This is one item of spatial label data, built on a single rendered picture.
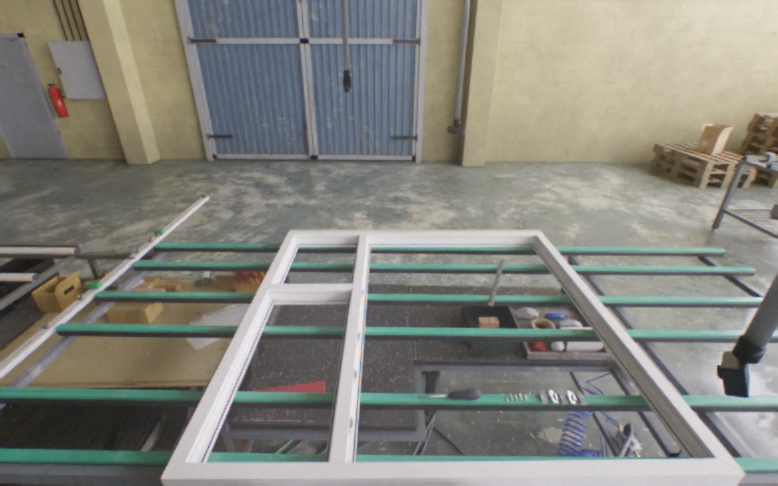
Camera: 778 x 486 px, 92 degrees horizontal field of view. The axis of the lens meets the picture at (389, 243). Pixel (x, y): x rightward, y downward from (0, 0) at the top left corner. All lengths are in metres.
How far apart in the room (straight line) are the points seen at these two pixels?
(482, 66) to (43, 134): 8.03
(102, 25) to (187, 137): 1.99
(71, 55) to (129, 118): 1.26
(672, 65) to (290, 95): 6.58
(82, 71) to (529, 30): 7.49
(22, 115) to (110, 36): 2.63
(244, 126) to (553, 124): 5.61
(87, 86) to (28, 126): 1.67
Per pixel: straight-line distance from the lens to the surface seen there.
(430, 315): 2.14
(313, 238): 2.26
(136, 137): 8.25
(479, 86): 6.94
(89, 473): 1.47
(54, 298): 2.65
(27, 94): 9.67
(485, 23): 6.92
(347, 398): 1.28
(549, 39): 7.62
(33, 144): 9.96
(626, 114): 8.37
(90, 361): 2.24
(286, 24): 7.32
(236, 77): 7.59
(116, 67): 8.13
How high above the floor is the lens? 1.90
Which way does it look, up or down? 27 degrees down
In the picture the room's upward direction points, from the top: straight up
